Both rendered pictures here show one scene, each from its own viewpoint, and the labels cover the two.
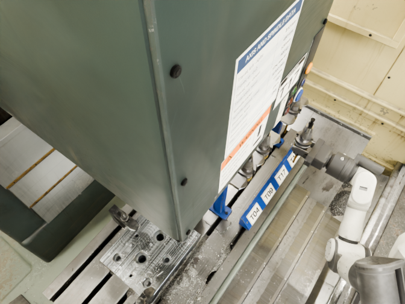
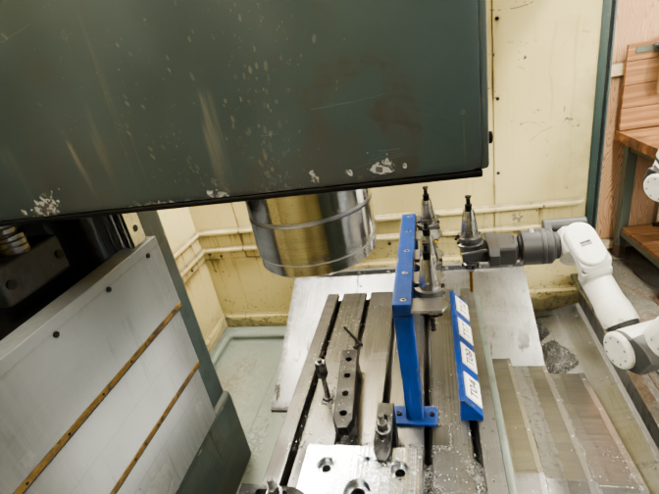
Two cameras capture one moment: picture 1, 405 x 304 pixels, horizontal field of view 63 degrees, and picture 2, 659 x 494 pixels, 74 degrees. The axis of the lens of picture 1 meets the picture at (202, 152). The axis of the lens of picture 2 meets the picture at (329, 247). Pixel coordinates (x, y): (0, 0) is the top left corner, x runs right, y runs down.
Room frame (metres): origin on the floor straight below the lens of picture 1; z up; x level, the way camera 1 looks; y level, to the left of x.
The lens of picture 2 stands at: (-0.11, 0.30, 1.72)
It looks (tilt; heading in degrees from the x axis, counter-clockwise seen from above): 25 degrees down; 340
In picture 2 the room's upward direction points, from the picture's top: 11 degrees counter-clockwise
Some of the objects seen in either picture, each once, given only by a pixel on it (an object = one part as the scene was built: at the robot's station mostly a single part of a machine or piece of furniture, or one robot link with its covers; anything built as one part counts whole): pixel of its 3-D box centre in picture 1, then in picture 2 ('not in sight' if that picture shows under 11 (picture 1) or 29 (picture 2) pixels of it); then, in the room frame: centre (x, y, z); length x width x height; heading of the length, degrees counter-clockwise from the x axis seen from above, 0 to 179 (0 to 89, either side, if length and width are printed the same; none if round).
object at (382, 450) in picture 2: not in sight; (385, 438); (0.48, 0.04, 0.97); 0.13 x 0.03 x 0.15; 144
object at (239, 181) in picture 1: (237, 180); (430, 305); (0.51, -0.12, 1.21); 0.07 x 0.05 x 0.01; 54
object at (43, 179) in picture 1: (69, 149); (125, 411); (0.66, 0.49, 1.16); 0.48 x 0.05 x 0.51; 144
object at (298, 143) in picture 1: (303, 139); (469, 239); (0.68, -0.36, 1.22); 0.06 x 0.06 x 0.03
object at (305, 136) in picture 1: (307, 131); (469, 222); (0.68, -0.36, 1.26); 0.04 x 0.04 x 0.07
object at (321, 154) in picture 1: (326, 158); (512, 247); (0.62, -0.44, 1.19); 0.13 x 0.12 x 0.10; 144
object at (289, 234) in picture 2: not in sight; (311, 209); (0.40, 0.13, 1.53); 0.16 x 0.16 x 0.12
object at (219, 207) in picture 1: (220, 193); (409, 369); (0.55, -0.07, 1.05); 0.10 x 0.05 x 0.30; 54
